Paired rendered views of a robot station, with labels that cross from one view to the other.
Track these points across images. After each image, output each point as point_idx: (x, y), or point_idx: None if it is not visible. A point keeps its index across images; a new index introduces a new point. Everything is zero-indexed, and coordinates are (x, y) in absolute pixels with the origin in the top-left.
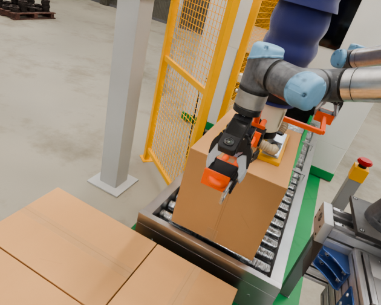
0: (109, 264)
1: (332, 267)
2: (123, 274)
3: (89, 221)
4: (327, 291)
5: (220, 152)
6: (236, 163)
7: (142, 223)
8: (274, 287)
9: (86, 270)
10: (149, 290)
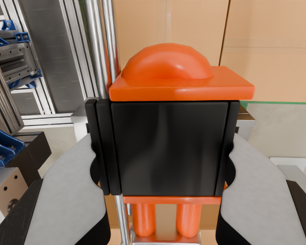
0: (253, 42)
1: None
2: (231, 39)
3: (303, 80)
4: (10, 125)
5: (232, 211)
6: (144, 218)
7: (242, 113)
8: (76, 115)
9: (275, 17)
10: (195, 40)
